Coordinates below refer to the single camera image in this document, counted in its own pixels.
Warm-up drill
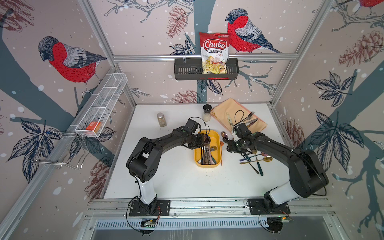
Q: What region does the gold spoon teal handle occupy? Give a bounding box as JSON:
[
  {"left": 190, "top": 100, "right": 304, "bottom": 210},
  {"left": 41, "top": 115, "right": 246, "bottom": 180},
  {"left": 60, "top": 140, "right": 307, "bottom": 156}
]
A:
[{"left": 252, "top": 150, "right": 264, "bottom": 176}]

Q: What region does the iridescent rainbow spoon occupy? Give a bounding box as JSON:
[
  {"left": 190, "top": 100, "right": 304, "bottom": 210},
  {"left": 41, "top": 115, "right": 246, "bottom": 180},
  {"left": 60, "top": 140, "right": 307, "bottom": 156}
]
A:
[{"left": 221, "top": 132, "right": 229, "bottom": 139}]

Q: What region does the orange plastic spoon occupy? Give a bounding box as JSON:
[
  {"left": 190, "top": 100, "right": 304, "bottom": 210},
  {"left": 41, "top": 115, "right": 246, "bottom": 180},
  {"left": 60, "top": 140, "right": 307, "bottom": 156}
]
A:
[{"left": 220, "top": 141, "right": 224, "bottom": 166}]

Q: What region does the yellow plastic storage box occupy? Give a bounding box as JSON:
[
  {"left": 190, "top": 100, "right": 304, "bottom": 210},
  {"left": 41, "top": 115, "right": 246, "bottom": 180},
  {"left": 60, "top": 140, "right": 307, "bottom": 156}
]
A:
[{"left": 194, "top": 130, "right": 222, "bottom": 168}]

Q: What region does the blue metal spoon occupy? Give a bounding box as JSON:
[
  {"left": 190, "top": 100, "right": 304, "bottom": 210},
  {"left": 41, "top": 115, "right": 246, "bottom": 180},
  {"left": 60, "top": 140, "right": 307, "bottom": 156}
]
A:
[{"left": 199, "top": 148, "right": 204, "bottom": 165}]

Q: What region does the steel spoon patterned handle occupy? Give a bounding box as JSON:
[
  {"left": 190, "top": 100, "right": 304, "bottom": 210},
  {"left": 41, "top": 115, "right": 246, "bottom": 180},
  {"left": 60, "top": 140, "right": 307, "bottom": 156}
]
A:
[{"left": 209, "top": 150, "right": 217, "bottom": 165}]

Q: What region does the purple spoon black handle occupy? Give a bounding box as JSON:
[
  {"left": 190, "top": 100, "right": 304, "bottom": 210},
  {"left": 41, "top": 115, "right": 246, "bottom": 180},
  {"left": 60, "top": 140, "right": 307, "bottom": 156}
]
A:
[{"left": 203, "top": 134, "right": 211, "bottom": 165}]

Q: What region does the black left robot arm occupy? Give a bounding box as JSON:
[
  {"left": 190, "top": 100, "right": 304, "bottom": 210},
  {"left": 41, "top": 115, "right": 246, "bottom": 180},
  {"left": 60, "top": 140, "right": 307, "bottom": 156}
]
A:
[{"left": 126, "top": 119, "right": 210, "bottom": 210}]

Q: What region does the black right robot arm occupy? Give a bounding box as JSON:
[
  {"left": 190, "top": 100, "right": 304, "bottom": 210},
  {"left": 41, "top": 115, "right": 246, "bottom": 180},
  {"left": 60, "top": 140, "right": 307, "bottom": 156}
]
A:
[{"left": 224, "top": 123, "right": 329, "bottom": 209}]

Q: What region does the orange box on shelf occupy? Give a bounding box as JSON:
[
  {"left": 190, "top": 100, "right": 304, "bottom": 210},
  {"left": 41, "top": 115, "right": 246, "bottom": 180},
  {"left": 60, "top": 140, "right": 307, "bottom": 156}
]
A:
[{"left": 86, "top": 121, "right": 102, "bottom": 132}]

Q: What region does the knife on napkin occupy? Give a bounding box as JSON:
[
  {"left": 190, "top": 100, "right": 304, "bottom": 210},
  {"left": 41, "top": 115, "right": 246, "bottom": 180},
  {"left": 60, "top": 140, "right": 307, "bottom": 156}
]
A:
[{"left": 247, "top": 119, "right": 259, "bottom": 126}]

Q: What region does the dark fork on napkin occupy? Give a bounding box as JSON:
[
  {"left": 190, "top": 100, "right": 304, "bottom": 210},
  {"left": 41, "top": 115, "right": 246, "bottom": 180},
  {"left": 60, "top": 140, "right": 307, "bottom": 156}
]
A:
[{"left": 246, "top": 112, "right": 255, "bottom": 120}]

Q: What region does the clear glass spice jar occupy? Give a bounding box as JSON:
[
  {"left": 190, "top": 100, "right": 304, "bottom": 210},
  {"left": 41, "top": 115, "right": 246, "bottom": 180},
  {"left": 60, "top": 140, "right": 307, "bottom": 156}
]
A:
[{"left": 157, "top": 113, "right": 167, "bottom": 128}]

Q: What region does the red Chuba chips bag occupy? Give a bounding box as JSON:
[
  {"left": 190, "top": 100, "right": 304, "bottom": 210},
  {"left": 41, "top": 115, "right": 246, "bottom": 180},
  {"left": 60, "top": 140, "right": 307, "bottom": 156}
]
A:
[{"left": 199, "top": 32, "right": 230, "bottom": 74}]

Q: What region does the cream handled knife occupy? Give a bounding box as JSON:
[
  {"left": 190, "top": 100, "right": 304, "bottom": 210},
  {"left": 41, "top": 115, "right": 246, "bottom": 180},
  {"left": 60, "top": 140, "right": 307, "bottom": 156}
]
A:
[{"left": 226, "top": 113, "right": 234, "bottom": 130}]

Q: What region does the gold spoon long handle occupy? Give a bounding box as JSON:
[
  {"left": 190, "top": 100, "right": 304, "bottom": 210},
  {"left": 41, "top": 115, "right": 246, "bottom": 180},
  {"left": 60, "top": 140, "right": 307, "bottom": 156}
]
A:
[{"left": 240, "top": 156, "right": 273, "bottom": 165}]

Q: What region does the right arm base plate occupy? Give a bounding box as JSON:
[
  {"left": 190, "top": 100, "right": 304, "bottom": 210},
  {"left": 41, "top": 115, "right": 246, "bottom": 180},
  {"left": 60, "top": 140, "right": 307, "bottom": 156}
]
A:
[{"left": 246, "top": 198, "right": 291, "bottom": 215}]

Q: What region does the black wire wall basket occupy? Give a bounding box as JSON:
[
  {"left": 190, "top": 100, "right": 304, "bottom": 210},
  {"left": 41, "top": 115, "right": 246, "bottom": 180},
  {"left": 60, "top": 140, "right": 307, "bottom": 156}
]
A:
[{"left": 174, "top": 59, "right": 240, "bottom": 81}]

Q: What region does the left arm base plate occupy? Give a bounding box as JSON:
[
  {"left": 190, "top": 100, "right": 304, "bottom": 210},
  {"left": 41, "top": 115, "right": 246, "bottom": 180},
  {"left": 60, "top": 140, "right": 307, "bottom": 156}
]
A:
[{"left": 128, "top": 199, "right": 171, "bottom": 217}]

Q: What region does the aluminium front rail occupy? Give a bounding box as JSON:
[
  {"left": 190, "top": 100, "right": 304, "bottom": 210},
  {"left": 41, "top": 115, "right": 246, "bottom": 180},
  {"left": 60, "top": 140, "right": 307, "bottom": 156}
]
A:
[{"left": 84, "top": 197, "right": 337, "bottom": 220}]

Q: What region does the white wire wall shelf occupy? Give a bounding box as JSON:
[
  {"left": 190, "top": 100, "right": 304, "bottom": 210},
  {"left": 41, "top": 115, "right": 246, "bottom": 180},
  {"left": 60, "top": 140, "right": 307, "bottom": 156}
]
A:
[{"left": 75, "top": 73, "right": 128, "bottom": 138}]

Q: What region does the wire hook rack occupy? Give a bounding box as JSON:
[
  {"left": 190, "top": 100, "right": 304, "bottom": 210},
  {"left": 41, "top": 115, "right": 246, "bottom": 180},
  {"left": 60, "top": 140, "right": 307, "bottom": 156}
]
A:
[{"left": 29, "top": 131, "right": 90, "bottom": 170}]

